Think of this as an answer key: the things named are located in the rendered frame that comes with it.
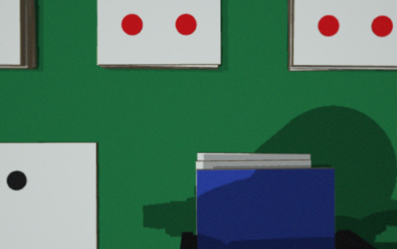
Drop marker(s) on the green felt mat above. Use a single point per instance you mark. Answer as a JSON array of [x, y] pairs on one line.
[[150, 124]]

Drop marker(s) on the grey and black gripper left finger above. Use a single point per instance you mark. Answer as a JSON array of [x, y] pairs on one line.
[[189, 241]]

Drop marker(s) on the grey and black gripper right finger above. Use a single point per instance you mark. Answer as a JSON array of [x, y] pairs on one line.
[[346, 239]]

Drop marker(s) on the white playing card with red pips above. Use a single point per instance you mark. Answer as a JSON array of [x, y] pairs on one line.
[[344, 33], [11, 33], [158, 32]]

